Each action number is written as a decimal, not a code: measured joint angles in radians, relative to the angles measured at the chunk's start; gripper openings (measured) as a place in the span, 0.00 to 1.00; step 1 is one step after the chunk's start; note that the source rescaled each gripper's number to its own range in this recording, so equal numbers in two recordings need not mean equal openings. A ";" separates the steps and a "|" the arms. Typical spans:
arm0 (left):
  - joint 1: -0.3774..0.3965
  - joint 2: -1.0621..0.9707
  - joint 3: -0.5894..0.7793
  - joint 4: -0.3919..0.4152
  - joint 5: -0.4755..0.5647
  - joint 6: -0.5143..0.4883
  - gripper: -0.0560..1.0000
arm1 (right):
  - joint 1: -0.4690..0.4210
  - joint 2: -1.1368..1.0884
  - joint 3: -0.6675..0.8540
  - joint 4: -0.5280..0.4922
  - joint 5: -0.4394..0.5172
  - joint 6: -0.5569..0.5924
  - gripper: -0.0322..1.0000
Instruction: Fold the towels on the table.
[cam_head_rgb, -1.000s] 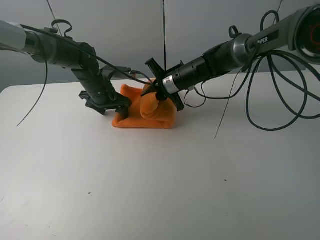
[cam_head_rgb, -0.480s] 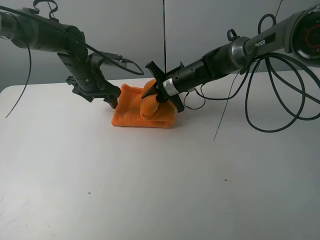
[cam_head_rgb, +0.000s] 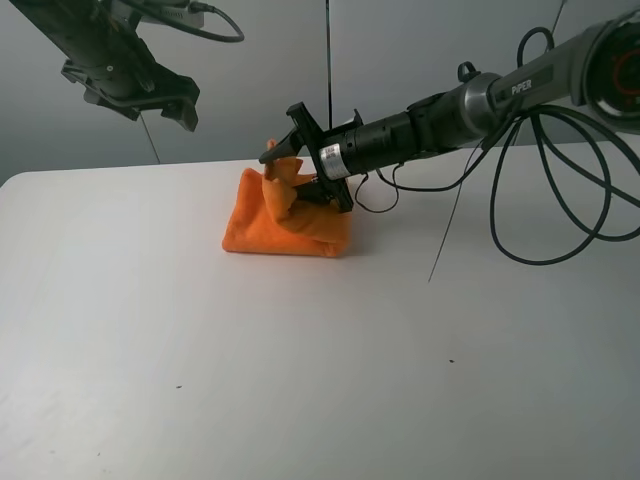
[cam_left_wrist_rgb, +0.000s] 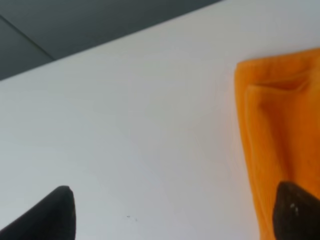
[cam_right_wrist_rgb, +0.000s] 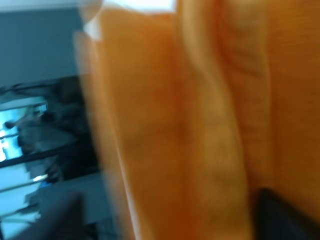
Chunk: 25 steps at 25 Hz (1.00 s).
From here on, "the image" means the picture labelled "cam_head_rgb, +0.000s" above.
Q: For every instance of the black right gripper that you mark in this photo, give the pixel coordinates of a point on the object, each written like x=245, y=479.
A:
x=356, y=148

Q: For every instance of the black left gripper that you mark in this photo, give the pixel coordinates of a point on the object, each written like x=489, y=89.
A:
x=119, y=72

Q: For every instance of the orange terry towel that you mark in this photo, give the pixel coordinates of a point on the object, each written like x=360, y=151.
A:
x=269, y=218

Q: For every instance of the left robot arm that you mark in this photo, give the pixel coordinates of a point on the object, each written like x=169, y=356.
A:
x=55, y=18

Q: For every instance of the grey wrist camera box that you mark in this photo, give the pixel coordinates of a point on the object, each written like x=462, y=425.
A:
x=161, y=12

